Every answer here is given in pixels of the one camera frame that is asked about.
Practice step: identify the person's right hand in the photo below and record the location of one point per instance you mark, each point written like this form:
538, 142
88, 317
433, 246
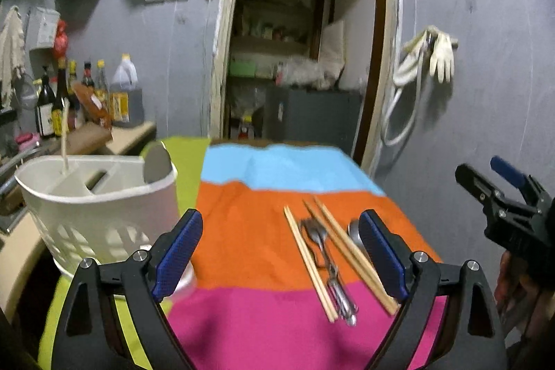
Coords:
508, 279

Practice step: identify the grey rice paddle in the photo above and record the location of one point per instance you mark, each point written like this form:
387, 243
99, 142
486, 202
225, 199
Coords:
156, 166

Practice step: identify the wooden shelf unit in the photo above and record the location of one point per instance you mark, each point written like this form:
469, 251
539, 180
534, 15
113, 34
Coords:
269, 27

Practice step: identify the clear bottle yellow cap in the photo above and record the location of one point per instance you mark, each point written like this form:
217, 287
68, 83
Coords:
102, 79

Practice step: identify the white plastic utensil caddy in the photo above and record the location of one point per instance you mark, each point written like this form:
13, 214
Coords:
108, 214

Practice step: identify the metal spoon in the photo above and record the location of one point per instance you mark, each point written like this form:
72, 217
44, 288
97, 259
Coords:
354, 233

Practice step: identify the metal fork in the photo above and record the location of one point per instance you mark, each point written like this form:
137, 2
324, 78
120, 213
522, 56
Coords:
313, 232

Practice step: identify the dark bottle red cap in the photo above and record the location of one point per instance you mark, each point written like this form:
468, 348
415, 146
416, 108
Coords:
88, 77

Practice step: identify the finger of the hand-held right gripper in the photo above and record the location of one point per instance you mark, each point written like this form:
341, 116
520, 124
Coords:
505, 168
475, 181

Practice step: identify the pink sponge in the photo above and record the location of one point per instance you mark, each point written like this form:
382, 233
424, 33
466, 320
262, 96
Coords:
26, 138

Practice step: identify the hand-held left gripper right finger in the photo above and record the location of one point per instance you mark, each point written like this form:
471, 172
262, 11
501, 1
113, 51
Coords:
381, 253

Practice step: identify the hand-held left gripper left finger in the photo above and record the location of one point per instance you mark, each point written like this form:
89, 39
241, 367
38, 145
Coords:
182, 248

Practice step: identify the wooden cutting board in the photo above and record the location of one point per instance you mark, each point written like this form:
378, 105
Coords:
86, 138

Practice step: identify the green cloth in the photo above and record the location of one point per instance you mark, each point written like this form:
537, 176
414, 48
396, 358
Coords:
186, 162

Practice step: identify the grey cabinet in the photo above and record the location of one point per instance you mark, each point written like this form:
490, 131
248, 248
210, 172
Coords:
312, 114

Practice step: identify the crumpled clear plastic bag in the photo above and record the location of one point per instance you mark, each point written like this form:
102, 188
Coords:
308, 71

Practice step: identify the red bottle yellow cap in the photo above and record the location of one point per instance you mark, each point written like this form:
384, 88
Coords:
245, 129

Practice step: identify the striped multicolour cloth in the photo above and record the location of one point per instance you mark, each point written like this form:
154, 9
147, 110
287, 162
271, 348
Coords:
260, 222

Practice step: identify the red plastic bag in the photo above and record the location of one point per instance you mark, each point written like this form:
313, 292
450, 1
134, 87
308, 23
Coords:
60, 42

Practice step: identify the white pillow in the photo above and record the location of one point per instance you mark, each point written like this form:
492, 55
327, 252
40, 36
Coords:
333, 45

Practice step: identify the dark bottle black pourer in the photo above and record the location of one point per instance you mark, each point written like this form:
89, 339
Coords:
44, 110

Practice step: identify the wooden door frame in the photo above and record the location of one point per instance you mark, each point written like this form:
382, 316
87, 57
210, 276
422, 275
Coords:
225, 49

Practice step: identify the white wall box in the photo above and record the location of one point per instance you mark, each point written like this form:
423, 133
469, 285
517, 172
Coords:
43, 27

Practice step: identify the large oil jug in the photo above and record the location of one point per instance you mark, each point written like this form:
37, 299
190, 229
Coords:
125, 92

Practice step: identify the white hanging towel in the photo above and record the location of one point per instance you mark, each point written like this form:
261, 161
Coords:
11, 49

